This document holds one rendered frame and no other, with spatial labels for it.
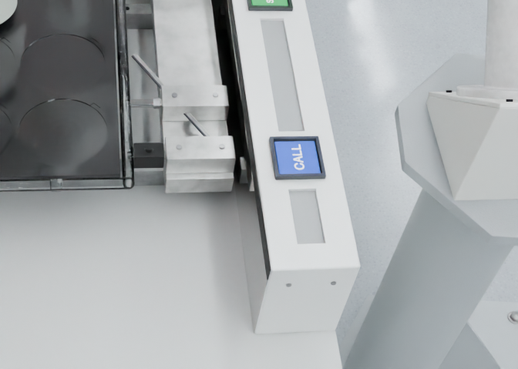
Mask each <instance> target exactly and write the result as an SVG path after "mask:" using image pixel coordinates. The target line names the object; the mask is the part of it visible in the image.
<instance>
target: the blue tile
mask: <svg viewBox="0 0 518 369"><path fill-rule="evenodd" d="M274 148H275V153H276V158H277V167H278V172H279V174H295V173H321V171H320V167H319V163H318V156H317V151H316V147H315V141H288V142H274Z"/></svg>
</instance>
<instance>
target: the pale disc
mask: <svg viewBox="0 0 518 369"><path fill-rule="evenodd" d="M16 6H17V0H0V24H2V23H3V22H4V21H6V20H7V19H8V18H10V17H11V16H12V14H13V13H14V11H15V9H16Z"/></svg>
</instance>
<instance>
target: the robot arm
mask: <svg viewBox="0 0 518 369"><path fill-rule="evenodd" d="M456 95H458V96H467V97H475V98H487V99H518V0H487V19H486V57H485V77H484V85H467V86H457V87H456Z"/></svg>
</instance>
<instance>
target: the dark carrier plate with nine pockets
mask: <svg viewBox="0 0 518 369"><path fill-rule="evenodd" d="M106 177H120V157H119V123H118V104H117V86H116V50H115V32H114V14H113V0H17V6H16V9H15V11H14V13H13V14H12V16H11V17H10V18H8V19H7V20H6V21H4V22H3V23H2V24H0V179H67V178H106Z"/></svg>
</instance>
